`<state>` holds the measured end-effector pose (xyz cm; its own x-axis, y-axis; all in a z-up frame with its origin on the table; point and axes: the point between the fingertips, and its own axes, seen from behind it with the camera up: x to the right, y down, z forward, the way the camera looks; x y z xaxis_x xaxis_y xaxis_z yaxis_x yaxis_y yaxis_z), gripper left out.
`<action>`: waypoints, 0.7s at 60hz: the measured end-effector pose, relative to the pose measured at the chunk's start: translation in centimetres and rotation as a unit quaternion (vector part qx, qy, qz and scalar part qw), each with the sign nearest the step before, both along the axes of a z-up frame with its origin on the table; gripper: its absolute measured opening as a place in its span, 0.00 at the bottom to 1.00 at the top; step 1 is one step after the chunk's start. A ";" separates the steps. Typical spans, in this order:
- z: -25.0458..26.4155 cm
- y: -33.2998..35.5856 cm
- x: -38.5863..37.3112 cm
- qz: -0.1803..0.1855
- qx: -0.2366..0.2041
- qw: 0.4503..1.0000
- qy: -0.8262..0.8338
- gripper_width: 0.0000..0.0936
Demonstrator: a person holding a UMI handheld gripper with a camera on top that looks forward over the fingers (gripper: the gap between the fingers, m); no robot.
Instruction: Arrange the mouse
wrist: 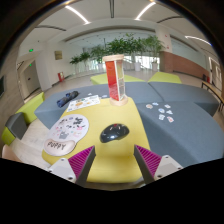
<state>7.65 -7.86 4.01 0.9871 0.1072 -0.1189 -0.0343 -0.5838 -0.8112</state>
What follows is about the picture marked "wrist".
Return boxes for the pale pink seat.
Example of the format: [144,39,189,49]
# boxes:
[1,143,21,163]

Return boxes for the small dark grey ottoman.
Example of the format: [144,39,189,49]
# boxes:
[4,112,28,140]

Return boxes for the red panel tower wooden ends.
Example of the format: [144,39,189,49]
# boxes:
[102,54,129,107]

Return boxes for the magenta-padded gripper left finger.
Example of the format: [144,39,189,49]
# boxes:
[47,145,97,188]

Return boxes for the black computer mouse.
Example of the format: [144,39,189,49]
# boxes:
[99,123,130,144]

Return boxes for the group of ceiling light strips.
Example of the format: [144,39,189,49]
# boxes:
[64,1,213,46]

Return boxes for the lime green upholstered seat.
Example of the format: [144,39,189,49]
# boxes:
[1,91,46,146]
[147,71,183,84]
[90,72,146,86]

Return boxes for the dark door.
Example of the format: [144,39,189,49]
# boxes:
[19,61,41,99]

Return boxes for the black wall screen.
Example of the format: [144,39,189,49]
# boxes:
[0,74,6,98]

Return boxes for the folded dark blue umbrella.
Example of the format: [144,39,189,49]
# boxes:
[56,90,80,108]

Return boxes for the row of potted plants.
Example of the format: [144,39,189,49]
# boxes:
[69,33,165,73]

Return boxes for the wooden bench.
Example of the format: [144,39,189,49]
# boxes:
[200,80,224,113]

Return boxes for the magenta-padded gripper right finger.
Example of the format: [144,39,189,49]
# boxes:
[133,144,184,185]

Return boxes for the long grey upholstered seat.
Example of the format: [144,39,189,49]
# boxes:
[34,82,164,130]

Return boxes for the white sticker sheet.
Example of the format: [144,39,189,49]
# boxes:
[66,94,102,113]

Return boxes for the group of small stickers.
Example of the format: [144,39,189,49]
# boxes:
[145,101,175,124]

